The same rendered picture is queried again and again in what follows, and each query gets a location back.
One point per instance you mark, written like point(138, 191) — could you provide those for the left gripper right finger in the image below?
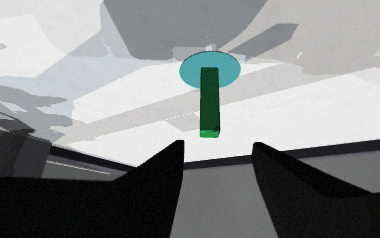
point(305, 202)

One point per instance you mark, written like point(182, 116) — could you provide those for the cyan circle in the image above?
point(228, 68)

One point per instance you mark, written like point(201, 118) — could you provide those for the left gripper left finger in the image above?
point(139, 204)

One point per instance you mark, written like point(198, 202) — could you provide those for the dark green post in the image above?
point(209, 103)

